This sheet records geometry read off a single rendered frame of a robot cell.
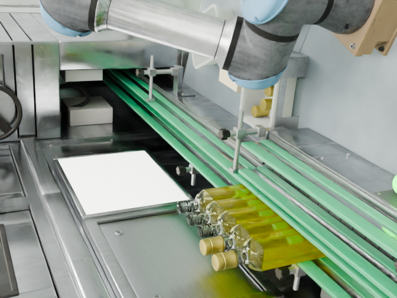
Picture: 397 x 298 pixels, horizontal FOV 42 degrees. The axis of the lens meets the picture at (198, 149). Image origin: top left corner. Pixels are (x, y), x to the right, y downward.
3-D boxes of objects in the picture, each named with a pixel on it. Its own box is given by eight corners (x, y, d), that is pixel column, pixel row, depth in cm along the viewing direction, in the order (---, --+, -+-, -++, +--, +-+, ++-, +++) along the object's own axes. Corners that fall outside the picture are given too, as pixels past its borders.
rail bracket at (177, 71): (189, 96, 197) (133, 100, 187) (192, 53, 191) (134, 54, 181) (195, 100, 193) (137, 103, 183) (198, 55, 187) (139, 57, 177)
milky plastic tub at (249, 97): (262, 116, 157) (237, 118, 154) (272, 42, 149) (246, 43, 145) (295, 135, 143) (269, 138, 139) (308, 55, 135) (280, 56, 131)
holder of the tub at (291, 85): (262, 132, 159) (240, 135, 156) (273, 44, 149) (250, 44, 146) (293, 153, 145) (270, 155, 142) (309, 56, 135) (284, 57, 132)
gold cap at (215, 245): (215, 244, 112) (198, 248, 110) (218, 232, 110) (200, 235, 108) (223, 255, 109) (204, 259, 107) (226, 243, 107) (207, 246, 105)
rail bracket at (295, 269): (318, 277, 120) (269, 288, 114) (322, 252, 117) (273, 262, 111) (329, 287, 116) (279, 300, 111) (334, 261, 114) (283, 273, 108)
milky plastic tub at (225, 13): (209, 23, 187) (187, 22, 183) (238, 1, 167) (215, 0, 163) (215, 70, 186) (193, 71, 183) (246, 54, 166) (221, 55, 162)
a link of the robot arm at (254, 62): (302, 43, 100) (30, -38, 98) (276, 102, 110) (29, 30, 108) (302, 15, 109) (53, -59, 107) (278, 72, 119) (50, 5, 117)
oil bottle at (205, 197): (263, 198, 137) (191, 210, 128) (266, 179, 135) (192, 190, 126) (275, 207, 132) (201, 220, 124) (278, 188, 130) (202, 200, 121)
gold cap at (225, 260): (238, 255, 102) (219, 259, 101) (237, 271, 104) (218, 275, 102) (230, 246, 105) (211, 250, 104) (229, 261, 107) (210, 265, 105)
